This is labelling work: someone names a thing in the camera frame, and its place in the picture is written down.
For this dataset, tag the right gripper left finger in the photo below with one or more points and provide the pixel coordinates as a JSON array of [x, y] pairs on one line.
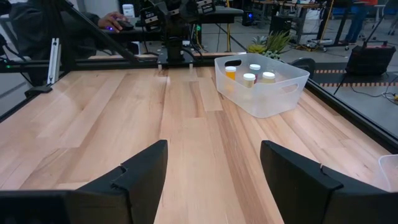
[[140, 186]]

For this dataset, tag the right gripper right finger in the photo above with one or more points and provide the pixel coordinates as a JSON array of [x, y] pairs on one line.
[[295, 186]]

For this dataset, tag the small orange pill bottle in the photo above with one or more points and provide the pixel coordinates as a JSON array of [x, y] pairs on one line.
[[230, 73]]

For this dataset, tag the small cream pill bottle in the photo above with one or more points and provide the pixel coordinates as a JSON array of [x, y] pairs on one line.
[[249, 80], [268, 77]]

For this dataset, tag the small reddish pill bottle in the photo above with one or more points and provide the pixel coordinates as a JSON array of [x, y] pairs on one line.
[[255, 69]]

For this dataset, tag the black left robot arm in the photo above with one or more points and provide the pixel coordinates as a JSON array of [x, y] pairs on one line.
[[174, 40]]

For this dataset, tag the clear plastic bin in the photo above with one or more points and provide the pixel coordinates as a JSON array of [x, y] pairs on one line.
[[264, 102], [390, 171]]

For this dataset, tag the small white box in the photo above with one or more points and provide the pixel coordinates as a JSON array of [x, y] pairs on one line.
[[128, 11]]

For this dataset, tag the black computer mouse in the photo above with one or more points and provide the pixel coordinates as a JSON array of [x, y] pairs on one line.
[[126, 25]]

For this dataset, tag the person's hand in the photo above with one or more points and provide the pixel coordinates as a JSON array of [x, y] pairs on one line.
[[109, 21]]

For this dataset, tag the dark grey desk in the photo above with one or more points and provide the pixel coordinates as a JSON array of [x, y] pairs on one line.
[[217, 15]]

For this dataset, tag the silver metal bar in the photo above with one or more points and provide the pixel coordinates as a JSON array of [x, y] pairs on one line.
[[54, 60]]

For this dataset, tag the black orange-striped floor mat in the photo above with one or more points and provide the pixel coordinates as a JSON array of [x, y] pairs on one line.
[[335, 77]]

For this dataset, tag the person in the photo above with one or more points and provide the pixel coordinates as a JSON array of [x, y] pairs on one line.
[[357, 21], [31, 28]]

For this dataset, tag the potted green plant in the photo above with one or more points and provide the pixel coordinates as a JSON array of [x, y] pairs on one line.
[[273, 43]]

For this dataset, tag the black box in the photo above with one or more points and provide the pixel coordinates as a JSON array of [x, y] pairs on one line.
[[284, 25]]

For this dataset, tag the black equipment case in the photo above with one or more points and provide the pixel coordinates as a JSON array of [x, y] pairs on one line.
[[370, 60]]

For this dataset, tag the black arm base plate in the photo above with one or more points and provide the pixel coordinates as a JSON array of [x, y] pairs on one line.
[[163, 59]]

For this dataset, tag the black diagonal frame strut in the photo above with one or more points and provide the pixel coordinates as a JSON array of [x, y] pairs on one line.
[[99, 34]]

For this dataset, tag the black aluminium frame rail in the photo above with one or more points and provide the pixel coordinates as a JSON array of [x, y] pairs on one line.
[[15, 109], [109, 64], [357, 119]]

